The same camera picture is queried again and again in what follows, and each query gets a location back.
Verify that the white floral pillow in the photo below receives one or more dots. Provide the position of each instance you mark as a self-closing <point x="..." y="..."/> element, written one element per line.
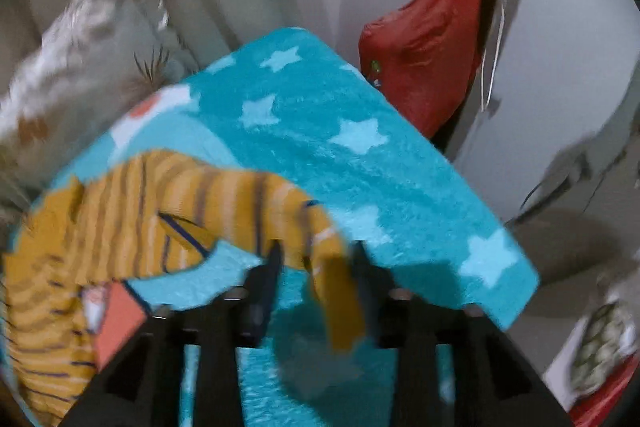
<point x="97" y="60"/>

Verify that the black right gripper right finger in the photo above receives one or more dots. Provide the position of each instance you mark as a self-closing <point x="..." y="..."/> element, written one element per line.
<point x="399" y="320"/>

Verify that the turquoise star cartoon blanket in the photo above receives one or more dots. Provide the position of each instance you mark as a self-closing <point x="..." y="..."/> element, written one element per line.
<point x="287" y="104"/>

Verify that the red hanging bag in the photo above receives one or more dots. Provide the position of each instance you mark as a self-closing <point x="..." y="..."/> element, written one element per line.
<point x="423" y="58"/>

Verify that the green patterned cloth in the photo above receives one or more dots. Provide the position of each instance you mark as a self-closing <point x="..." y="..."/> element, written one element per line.
<point x="609" y="338"/>

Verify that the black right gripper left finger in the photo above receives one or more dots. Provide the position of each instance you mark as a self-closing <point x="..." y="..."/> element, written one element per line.
<point x="237" y="318"/>

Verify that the orange striped small sweater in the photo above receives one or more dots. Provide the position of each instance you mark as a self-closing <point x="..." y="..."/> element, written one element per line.
<point x="160" y="212"/>

